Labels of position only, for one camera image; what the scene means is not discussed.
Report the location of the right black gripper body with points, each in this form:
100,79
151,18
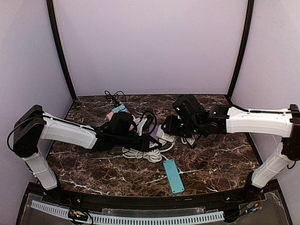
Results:
172,126

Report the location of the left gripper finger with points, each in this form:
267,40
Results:
152,147
149,139

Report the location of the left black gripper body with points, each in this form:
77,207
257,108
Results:
145,144

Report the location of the white cube socket adapter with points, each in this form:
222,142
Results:
164,138

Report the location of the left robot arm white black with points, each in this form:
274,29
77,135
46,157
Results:
123,129

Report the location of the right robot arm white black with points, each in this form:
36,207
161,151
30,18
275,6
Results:
232,119

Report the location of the purple power strip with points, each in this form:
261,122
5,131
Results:
154,133

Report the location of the small teal adapter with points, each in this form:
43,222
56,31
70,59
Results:
120,108

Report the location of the pink power strip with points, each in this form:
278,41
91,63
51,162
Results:
109,115

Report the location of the teal power strip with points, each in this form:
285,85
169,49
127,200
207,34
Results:
173,177

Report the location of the small circuit board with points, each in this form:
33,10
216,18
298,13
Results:
77,215

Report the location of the right black frame post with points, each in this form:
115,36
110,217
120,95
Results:
242,49

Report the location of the black frame post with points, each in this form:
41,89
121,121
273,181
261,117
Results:
242,49
59,48

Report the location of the white slotted cable duct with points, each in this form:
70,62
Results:
98,219

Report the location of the left black frame post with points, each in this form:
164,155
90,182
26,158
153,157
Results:
59,48

